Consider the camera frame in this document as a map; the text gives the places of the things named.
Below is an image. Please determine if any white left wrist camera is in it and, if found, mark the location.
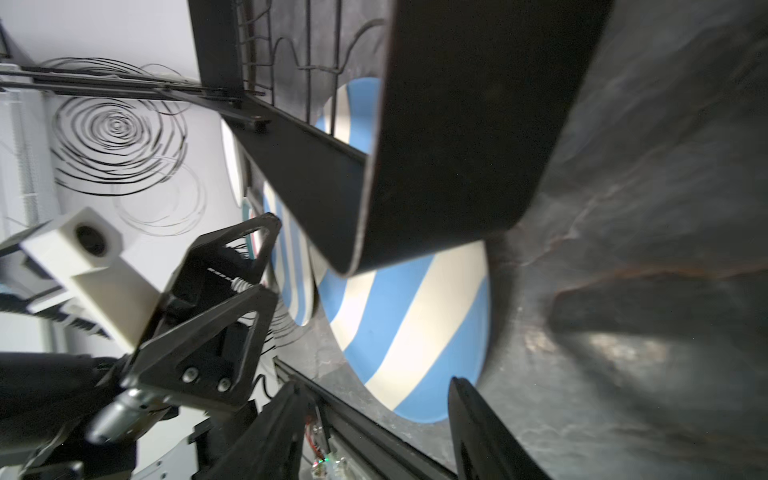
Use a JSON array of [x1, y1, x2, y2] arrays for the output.
[[20, 207, 160, 353]]

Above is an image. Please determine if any black wire dish rack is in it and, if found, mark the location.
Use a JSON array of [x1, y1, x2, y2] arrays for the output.
[[2, 1, 612, 276]]

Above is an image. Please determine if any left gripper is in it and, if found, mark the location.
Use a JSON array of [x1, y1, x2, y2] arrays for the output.
[[121, 213, 282, 412]]

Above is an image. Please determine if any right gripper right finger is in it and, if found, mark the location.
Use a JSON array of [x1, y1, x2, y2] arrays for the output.
[[448, 377, 550, 480]]

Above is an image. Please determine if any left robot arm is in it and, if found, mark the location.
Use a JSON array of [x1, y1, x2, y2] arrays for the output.
[[1, 208, 301, 479]]

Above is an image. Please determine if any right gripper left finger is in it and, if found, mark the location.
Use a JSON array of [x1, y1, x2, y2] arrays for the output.
[[197, 381, 310, 480]]

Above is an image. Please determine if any white mesh wall shelf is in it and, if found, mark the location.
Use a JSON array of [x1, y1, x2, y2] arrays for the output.
[[1, 86, 61, 239]]

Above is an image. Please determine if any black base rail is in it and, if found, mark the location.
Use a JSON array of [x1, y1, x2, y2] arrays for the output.
[[274, 358, 457, 479]]

